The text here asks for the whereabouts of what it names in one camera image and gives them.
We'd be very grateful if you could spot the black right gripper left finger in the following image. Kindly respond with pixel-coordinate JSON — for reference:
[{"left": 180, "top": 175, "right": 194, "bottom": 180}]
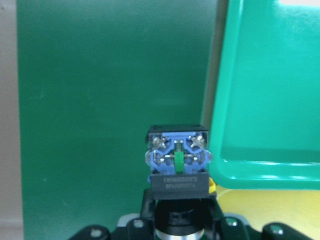
[{"left": 126, "top": 189, "right": 156, "bottom": 240}]

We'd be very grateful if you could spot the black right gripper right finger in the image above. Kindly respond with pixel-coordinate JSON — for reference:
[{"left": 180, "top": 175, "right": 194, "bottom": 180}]
[{"left": 200, "top": 195, "right": 240, "bottom": 240}]

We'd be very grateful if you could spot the green push button switch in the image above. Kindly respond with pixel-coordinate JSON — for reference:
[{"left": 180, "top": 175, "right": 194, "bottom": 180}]
[{"left": 144, "top": 124, "right": 217, "bottom": 240}]

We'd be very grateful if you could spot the yellow plastic tray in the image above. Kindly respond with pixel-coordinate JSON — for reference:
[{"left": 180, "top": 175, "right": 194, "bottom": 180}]
[{"left": 216, "top": 185, "right": 320, "bottom": 240}]

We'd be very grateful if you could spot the green plastic tray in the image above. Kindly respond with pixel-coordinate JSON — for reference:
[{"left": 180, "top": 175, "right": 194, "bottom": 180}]
[{"left": 209, "top": 0, "right": 320, "bottom": 190}]

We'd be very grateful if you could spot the green conveyor belt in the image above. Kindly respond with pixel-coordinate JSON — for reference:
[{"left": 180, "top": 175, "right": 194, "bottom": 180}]
[{"left": 16, "top": 0, "right": 217, "bottom": 240}]

